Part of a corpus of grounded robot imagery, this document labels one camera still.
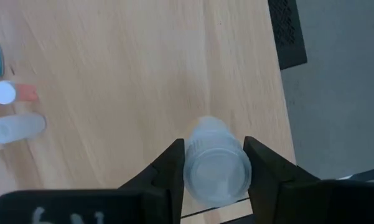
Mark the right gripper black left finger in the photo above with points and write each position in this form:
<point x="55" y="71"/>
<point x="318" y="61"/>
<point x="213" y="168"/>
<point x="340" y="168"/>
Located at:
<point x="81" y="207"/>

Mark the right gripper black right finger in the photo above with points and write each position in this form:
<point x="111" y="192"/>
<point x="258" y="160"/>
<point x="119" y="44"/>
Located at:
<point x="298" y="199"/>

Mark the white translucent medicine bottle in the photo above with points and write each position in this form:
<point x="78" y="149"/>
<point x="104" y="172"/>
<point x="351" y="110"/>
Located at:
<point x="216" y="168"/>
<point x="15" y="127"/>

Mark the black perforated plate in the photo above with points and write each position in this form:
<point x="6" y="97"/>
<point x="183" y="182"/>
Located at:
<point x="287" y="34"/>

